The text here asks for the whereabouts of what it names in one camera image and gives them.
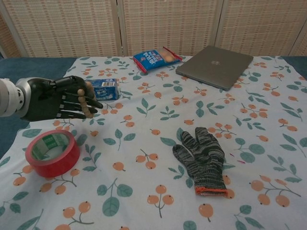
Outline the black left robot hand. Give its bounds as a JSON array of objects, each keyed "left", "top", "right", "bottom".
[{"left": 20, "top": 75, "right": 104, "bottom": 122}]

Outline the wooden bead bracelet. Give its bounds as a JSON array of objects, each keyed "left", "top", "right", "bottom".
[{"left": 77, "top": 81, "right": 97, "bottom": 119}]

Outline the blue sandwich cookie package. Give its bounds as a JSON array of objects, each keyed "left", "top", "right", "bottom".
[{"left": 85, "top": 78, "right": 120, "bottom": 102}]

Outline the red tape roll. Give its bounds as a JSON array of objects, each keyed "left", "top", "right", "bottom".
[{"left": 25, "top": 130, "right": 81, "bottom": 178}]

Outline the blue red snack bag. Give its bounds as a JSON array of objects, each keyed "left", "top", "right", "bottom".
[{"left": 132, "top": 46, "right": 183, "bottom": 74}]

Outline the floral fruit print tablecloth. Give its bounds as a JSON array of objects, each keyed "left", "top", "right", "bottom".
[{"left": 0, "top": 55, "right": 307, "bottom": 230}]

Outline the woven folding screen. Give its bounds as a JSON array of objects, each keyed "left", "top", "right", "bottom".
[{"left": 0, "top": 0, "right": 307, "bottom": 59}]

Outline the grey knit work glove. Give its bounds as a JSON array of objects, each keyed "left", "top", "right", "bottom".
[{"left": 172, "top": 126, "right": 228, "bottom": 197}]

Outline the grey closed laptop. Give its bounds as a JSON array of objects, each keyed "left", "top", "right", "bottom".
[{"left": 175, "top": 45, "right": 254, "bottom": 92}]

